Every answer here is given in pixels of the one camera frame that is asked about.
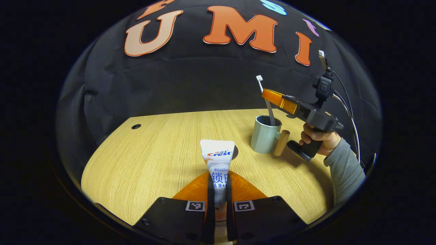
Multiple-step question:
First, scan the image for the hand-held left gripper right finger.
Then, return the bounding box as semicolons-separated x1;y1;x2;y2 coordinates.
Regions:
226;171;307;243

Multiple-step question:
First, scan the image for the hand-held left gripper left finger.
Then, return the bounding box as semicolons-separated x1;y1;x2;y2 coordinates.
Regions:
134;171;216;245

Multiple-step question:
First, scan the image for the white toothbrush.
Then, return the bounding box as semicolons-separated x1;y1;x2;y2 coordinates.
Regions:
256;75;276;127

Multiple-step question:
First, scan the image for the pale blue cup wooden handle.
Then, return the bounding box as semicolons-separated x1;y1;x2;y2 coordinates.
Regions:
250;115;291;159

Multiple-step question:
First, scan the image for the white toothpaste tube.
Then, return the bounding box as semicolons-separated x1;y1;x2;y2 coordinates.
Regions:
200;139;235;227

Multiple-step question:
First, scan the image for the wooden desktop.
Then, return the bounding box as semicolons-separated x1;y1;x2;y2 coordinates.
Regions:
81;109;336;226

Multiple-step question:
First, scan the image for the thin grey cable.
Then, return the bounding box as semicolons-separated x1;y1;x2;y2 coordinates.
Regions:
331;70;355;119
332;93;361;164

